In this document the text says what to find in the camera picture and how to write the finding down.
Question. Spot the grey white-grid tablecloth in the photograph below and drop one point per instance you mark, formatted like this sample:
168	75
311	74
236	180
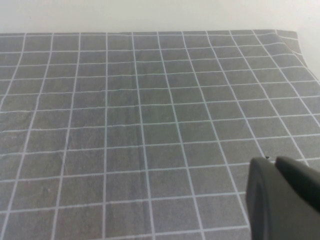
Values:
125	125

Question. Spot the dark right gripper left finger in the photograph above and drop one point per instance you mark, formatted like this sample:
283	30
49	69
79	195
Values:
275	207

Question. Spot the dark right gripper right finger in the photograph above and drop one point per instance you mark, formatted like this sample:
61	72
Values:
302	180

